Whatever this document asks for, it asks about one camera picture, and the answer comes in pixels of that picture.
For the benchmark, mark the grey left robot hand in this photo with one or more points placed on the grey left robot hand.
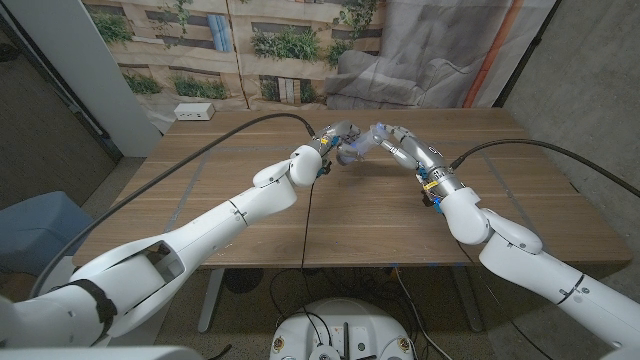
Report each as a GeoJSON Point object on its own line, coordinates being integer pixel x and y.
{"type": "Point", "coordinates": [337, 131]}

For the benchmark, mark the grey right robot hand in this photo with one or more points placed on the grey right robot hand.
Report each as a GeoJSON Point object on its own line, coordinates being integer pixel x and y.
{"type": "Point", "coordinates": [425, 152]}

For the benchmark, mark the clear plastic syringe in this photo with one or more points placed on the clear plastic syringe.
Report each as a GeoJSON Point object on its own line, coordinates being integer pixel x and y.
{"type": "Point", "coordinates": [365, 145]}

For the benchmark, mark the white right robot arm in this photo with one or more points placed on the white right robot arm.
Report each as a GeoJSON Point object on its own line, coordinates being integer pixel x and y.
{"type": "Point", "coordinates": [550, 280]}

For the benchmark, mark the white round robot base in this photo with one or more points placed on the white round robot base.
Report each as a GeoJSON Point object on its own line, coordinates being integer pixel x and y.
{"type": "Point", "coordinates": [370, 320]}

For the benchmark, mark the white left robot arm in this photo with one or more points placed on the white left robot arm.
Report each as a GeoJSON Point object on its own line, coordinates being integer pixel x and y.
{"type": "Point", "coordinates": [225, 225]}

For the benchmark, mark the printed fabric backdrop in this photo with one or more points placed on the printed fabric backdrop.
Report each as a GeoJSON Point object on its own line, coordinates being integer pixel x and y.
{"type": "Point", "coordinates": [400, 50]}

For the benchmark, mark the black backdrop stand pole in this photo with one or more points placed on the black backdrop stand pole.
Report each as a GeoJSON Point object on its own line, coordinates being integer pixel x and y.
{"type": "Point", "coordinates": [526, 56]}

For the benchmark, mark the white power strip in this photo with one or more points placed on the white power strip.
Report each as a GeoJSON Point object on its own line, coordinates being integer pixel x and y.
{"type": "Point", "coordinates": [194, 111]}

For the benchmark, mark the grey table leg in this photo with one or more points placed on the grey table leg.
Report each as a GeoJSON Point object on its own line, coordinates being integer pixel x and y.
{"type": "Point", "coordinates": [470, 310]}
{"type": "Point", "coordinates": [210, 305]}

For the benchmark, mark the black round floor disc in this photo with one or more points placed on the black round floor disc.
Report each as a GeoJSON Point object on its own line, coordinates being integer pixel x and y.
{"type": "Point", "coordinates": [243, 281]}

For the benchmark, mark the white partition panel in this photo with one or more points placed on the white partition panel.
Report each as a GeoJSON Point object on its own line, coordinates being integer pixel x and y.
{"type": "Point", "coordinates": [75, 60]}

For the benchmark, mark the blue upholstered seat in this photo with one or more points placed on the blue upholstered seat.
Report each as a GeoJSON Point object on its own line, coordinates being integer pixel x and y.
{"type": "Point", "coordinates": [35, 230]}

